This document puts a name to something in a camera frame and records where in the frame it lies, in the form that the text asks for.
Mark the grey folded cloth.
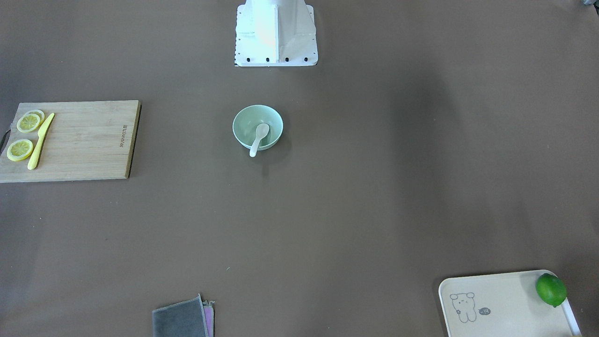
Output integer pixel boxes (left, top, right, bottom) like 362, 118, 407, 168
152, 294, 215, 337

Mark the white pedestal column base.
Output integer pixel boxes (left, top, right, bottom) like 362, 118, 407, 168
234, 0, 319, 67

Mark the bamboo cutting board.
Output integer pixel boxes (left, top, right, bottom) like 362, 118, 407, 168
0, 100, 141, 183

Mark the lemon slice near knife tip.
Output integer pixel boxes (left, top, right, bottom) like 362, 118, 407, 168
16, 110, 45, 133

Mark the green lime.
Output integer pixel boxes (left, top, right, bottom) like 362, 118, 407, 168
535, 273, 568, 308

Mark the white ceramic spoon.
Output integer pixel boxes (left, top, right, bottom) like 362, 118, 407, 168
249, 123, 270, 158

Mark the light green bowl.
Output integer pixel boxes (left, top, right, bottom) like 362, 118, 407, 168
232, 105, 283, 151

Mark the beige rabbit tray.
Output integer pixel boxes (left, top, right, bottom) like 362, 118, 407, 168
438, 270, 582, 337

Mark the lemon slice near knife handle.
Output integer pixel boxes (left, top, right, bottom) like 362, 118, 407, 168
7, 139, 34, 162

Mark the yellow plastic knife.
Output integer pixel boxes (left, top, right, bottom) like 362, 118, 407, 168
27, 113, 55, 170

